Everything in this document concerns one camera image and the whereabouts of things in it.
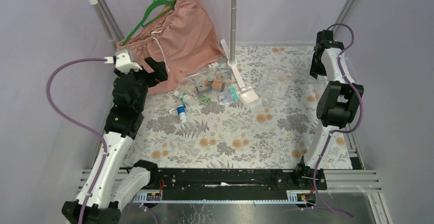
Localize blue white medicine bottle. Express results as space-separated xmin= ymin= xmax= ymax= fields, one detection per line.
xmin=176 ymin=105 xmax=187 ymax=124

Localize clear zip bag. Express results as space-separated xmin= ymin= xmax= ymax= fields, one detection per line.
xmin=174 ymin=62 xmax=239 ymax=105

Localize green small medicine box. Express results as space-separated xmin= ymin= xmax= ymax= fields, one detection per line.
xmin=199 ymin=97 xmax=211 ymax=105

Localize brown medicine bottle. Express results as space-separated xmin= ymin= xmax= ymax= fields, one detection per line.
xmin=205 ymin=80 xmax=226 ymax=92

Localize white gauze pack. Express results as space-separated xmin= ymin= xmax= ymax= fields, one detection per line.
xmin=237 ymin=86 xmax=261 ymax=108

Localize clear plastic kit box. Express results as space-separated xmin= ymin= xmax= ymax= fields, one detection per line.
xmin=256 ymin=66 xmax=319 ymax=103

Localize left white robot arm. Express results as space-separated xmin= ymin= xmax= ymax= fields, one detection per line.
xmin=61 ymin=57 xmax=168 ymax=223

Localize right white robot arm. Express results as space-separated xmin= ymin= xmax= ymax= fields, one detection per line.
xmin=292 ymin=30 xmax=364 ymax=189

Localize pink fabric shorts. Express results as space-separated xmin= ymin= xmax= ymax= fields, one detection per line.
xmin=117 ymin=0 xmax=225 ymax=94

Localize green clothes hanger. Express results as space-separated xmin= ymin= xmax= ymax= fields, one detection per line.
xmin=120 ymin=0 xmax=177 ymax=46

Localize metal clothes rack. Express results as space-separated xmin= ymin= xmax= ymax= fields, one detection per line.
xmin=80 ymin=0 xmax=247 ymax=93

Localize floral table mat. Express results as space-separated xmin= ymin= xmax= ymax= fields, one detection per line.
xmin=121 ymin=46 xmax=318 ymax=169

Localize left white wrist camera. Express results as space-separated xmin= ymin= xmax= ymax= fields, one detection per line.
xmin=103 ymin=49 xmax=143 ymax=74

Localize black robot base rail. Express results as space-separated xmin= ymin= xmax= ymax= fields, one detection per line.
xmin=142 ymin=168 xmax=328 ymax=201

